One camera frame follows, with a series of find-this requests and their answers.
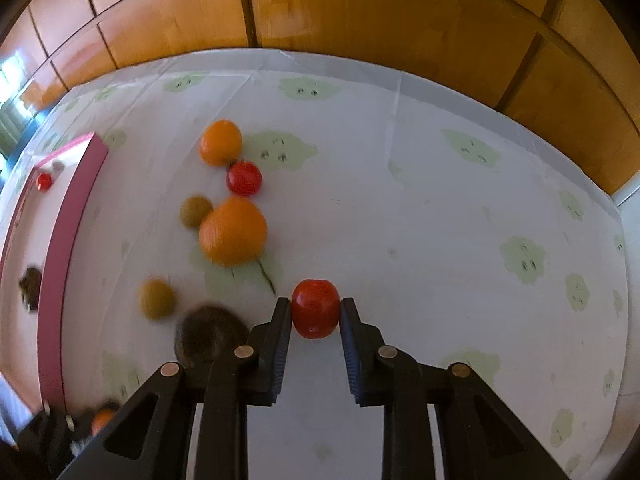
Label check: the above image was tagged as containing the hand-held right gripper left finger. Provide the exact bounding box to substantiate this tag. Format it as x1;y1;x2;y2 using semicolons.
57;298;292;480

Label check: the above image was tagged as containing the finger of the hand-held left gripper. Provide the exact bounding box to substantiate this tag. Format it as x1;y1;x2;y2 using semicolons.
15;400;92;473

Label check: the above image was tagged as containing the thin dark twig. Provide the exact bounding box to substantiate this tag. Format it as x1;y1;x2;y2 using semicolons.
257;259;278;295

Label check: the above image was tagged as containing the tan longan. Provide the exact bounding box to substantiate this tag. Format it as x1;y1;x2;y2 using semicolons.
138;279;177;320

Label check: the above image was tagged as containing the white printed tablecloth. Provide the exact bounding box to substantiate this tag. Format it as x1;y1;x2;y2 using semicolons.
0;49;630;480

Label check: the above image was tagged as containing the small orange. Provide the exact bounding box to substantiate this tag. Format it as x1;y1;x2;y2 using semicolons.
90;408;119;437

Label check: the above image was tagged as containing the pink tray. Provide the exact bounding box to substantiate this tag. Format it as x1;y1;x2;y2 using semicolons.
0;131;110;417

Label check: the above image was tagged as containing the large orange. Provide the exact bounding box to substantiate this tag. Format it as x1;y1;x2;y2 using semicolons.
198;196;268;267

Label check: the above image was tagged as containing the medium orange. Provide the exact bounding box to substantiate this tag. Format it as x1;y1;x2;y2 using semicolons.
199;119;243;166

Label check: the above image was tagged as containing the dark brown beetroot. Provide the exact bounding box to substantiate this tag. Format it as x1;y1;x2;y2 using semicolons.
174;304;251;368
18;265;44;314

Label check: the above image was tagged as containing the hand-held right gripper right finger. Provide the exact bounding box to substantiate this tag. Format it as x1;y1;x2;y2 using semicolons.
340;297;568;480

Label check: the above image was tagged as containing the brown kiwi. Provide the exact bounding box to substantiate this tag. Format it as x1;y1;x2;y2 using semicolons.
179;195;214;229

